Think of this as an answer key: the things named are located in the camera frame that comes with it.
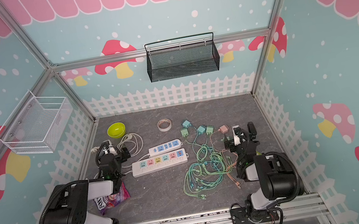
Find black mesh wall basket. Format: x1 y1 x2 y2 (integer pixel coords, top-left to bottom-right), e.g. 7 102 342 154
144 32 220 82

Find purple candy bag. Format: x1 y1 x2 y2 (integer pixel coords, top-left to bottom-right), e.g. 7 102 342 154
93 183 131 216

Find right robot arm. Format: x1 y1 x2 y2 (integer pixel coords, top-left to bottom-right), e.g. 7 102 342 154
224 122 305 224

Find pink charger plug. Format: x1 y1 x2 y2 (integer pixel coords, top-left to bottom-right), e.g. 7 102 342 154
219 125 229 134

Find white mesh wall basket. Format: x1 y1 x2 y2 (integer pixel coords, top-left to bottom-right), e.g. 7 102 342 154
0 92 73 155

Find green tangled charging cables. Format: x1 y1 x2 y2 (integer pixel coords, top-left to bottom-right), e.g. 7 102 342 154
175 129 237 203

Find roll of tape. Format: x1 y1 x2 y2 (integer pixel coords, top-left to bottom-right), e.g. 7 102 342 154
157 118 172 132

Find green charger plug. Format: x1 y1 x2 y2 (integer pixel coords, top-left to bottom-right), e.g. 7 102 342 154
206 126 214 135
180 128 189 138

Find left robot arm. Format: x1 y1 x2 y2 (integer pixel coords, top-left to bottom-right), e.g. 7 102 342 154
39 141 131 224

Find large white power strip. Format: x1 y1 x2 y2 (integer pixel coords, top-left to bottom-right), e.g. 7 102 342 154
132 148 188 178

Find green plastic bowl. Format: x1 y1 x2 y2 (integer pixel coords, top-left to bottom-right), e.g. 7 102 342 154
107 122 126 139

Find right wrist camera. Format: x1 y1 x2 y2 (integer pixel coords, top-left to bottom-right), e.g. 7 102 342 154
232 125 242 146

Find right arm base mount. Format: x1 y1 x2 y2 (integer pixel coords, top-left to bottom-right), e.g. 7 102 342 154
229 207 280 224

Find pink charging cable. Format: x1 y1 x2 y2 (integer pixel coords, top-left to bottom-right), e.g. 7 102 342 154
216 129 245 192

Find teal charger plug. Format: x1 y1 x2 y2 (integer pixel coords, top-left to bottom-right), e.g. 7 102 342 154
197 126 206 134
182 120 191 128

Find small white power strip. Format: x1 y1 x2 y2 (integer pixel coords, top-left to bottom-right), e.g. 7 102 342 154
148 139 183 158

